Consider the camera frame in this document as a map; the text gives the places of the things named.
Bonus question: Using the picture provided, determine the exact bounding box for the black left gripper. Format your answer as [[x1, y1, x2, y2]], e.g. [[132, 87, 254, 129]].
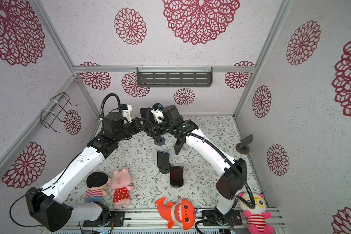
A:
[[115, 117, 149, 143]]

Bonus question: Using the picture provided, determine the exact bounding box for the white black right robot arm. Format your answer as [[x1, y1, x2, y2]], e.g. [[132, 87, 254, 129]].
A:
[[140, 103, 252, 216]]

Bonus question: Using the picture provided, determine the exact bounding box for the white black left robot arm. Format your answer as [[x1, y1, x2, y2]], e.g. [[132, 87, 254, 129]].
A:
[[25, 114, 142, 232]]

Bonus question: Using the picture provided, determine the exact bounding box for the grey round phone stand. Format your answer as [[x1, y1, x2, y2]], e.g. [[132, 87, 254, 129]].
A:
[[154, 136, 166, 146]]

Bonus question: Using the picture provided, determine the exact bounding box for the black folding phone stand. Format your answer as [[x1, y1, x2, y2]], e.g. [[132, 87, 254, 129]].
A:
[[174, 137, 185, 155]]

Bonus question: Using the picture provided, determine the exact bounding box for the black slab phone stand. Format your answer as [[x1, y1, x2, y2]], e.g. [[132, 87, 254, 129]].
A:
[[158, 164, 171, 175]]

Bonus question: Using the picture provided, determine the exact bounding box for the black phone reddish screen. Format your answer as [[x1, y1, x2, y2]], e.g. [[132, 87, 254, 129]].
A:
[[170, 166, 184, 185]]

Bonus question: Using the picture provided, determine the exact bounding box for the pink pig plush toy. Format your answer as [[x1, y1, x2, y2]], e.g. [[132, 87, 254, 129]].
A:
[[110, 168, 134, 209]]

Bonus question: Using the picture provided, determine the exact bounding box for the black-haired boy plush doll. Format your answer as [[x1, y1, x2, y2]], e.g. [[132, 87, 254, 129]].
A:
[[84, 172, 111, 203]]

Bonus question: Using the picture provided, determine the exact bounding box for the red shark plush toy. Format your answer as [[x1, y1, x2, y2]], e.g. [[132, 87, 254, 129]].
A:
[[155, 198, 197, 231]]

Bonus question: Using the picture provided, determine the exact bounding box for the white pink glasses plush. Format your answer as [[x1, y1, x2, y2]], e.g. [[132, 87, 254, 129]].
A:
[[238, 193, 274, 234]]

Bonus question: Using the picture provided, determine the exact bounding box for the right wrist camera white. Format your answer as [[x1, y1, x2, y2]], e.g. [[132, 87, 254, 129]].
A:
[[151, 103, 164, 124]]

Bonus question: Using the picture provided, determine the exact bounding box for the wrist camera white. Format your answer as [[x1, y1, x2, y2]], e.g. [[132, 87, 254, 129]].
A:
[[151, 103, 164, 124], [121, 104, 132, 122]]

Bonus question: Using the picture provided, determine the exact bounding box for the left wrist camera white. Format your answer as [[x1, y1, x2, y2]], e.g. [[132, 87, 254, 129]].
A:
[[121, 104, 132, 122]]

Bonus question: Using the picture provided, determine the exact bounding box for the left black corrugated cable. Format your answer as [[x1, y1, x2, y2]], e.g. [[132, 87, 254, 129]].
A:
[[100, 93, 123, 119]]

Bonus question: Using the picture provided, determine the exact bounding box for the black corrugated cable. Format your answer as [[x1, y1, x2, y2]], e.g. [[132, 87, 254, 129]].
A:
[[100, 93, 123, 119], [145, 106, 256, 234]]

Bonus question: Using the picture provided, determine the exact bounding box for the grey wall shelf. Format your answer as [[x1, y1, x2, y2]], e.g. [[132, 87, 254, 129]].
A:
[[136, 67, 213, 88]]

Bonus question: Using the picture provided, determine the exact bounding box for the black wire wall rack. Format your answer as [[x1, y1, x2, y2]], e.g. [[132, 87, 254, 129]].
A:
[[40, 92, 78, 133]]

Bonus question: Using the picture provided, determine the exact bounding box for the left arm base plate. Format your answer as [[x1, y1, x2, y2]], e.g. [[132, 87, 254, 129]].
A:
[[82, 210, 126, 227]]

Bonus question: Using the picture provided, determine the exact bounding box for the right black corrugated cable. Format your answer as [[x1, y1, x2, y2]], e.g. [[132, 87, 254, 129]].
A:
[[145, 106, 256, 234]]

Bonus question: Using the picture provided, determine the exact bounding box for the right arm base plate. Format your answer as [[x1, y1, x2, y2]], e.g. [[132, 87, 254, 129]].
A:
[[202, 209, 243, 226]]

